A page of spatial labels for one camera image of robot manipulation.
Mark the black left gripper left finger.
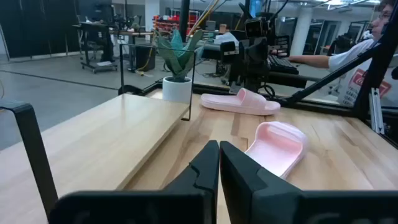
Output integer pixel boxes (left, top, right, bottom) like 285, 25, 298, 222
49, 139, 220, 224

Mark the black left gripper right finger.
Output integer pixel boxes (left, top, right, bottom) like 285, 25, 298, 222
220, 140, 398, 224

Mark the pink slide sandal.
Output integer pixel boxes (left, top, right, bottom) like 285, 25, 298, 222
200, 87, 282, 116
244, 121, 309, 180

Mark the backlit computer keyboard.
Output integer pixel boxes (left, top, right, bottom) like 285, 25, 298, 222
267, 54, 300, 75

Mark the white plastic bag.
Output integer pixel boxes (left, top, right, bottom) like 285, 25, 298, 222
214, 32, 239, 46

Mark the dark grey keyboard desk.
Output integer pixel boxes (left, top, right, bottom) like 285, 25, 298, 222
269, 70, 331, 90

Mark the white pillar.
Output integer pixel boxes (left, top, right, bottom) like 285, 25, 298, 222
289, 6, 314, 57

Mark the teal plant white pot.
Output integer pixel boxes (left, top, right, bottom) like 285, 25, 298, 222
154, 29, 206, 104

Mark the black office chair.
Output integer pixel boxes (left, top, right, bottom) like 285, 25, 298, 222
326, 33, 355, 57

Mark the person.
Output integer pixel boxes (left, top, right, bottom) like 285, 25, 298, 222
287, 0, 398, 73

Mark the red storage bin rack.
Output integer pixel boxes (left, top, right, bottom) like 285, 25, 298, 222
152, 9, 201, 34

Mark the red white banner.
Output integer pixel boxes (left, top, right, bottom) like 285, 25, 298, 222
337, 67, 393, 107

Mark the wooden background table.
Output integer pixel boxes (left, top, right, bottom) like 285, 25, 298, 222
108, 29, 156, 73

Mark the black rolling desk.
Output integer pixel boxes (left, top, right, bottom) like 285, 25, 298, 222
72, 21, 119, 75

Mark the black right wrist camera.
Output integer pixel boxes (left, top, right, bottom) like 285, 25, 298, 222
244, 17, 269, 39

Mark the wooden shelf black metal frame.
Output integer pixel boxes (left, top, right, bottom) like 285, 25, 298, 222
0, 43, 196, 224

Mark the silver aluminium bracket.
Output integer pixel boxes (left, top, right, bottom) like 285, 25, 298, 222
369, 88, 385, 135

